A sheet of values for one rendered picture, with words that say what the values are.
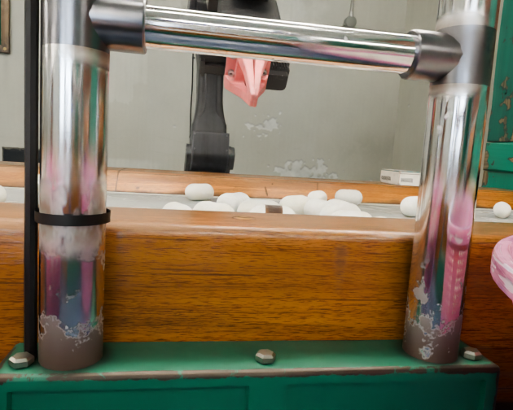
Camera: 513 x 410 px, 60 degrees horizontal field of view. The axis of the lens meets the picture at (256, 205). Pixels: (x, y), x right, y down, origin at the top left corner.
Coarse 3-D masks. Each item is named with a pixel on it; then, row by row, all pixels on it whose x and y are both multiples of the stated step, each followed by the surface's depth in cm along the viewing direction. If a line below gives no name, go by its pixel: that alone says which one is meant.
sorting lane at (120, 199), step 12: (12, 192) 47; (108, 192) 52; (120, 192) 52; (108, 204) 42; (120, 204) 43; (132, 204) 43; (144, 204) 44; (156, 204) 45; (192, 204) 46; (360, 204) 57; (372, 204) 58; (384, 204) 58; (372, 216) 46; (384, 216) 46; (396, 216) 47; (408, 216) 47; (480, 216) 52; (492, 216) 53
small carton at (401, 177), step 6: (384, 174) 66; (390, 174) 64; (396, 174) 62; (402, 174) 61; (408, 174) 62; (414, 174) 62; (384, 180) 66; (390, 180) 64; (396, 180) 62; (402, 180) 61; (408, 180) 62; (414, 180) 62
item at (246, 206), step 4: (248, 200) 35; (252, 200) 35; (256, 200) 35; (260, 200) 35; (264, 200) 35; (268, 200) 35; (240, 204) 35; (244, 204) 34; (248, 204) 34; (252, 204) 34; (256, 204) 34; (260, 204) 35; (264, 204) 35; (268, 204) 35; (272, 204) 35; (276, 204) 35; (240, 208) 35; (244, 208) 34; (248, 208) 34
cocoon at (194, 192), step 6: (192, 186) 49; (198, 186) 49; (204, 186) 50; (210, 186) 50; (186, 192) 49; (192, 192) 49; (198, 192) 49; (204, 192) 49; (210, 192) 50; (192, 198) 49; (198, 198) 49; (204, 198) 50
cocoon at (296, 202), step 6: (282, 198) 40; (288, 198) 40; (294, 198) 40; (300, 198) 40; (306, 198) 41; (282, 204) 40; (288, 204) 39; (294, 204) 39; (300, 204) 40; (294, 210) 39; (300, 210) 40
